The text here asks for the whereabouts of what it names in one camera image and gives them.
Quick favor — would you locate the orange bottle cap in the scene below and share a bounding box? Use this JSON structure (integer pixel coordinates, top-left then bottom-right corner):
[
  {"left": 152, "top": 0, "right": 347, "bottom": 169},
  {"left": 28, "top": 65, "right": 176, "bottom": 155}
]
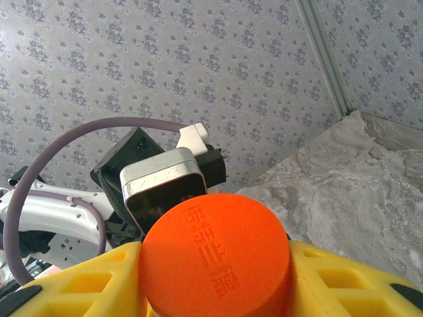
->
[{"left": 137, "top": 193, "right": 294, "bottom": 317}]

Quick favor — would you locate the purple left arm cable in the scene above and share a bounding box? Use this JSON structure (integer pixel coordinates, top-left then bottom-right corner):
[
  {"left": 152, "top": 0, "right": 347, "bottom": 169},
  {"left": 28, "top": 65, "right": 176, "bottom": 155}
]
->
[{"left": 1, "top": 116, "right": 186, "bottom": 287}]

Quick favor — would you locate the aluminium frame post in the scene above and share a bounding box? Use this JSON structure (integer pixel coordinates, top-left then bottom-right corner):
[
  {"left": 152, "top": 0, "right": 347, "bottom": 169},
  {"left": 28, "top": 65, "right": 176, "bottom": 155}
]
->
[{"left": 298, "top": 0, "right": 355, "bottom": 116}]

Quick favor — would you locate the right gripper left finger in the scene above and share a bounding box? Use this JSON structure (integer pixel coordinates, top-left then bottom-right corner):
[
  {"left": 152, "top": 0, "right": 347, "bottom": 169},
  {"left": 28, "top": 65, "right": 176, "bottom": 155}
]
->
[{"left": 6, "top": 240, "right": 153, "bottom": 317}]

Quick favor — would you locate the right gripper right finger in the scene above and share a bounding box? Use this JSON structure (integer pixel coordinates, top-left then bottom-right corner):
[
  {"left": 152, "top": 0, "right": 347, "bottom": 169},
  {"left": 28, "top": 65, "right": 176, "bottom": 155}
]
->
[{"left": 288, "top": 240, "right": 423, "bottom": 317}]

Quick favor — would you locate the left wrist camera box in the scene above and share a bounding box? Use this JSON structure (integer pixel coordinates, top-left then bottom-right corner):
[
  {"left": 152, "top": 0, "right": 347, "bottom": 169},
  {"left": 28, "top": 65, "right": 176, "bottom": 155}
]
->
[{"left": 119, "top": 123, "right": 229, "bottom": 232}]

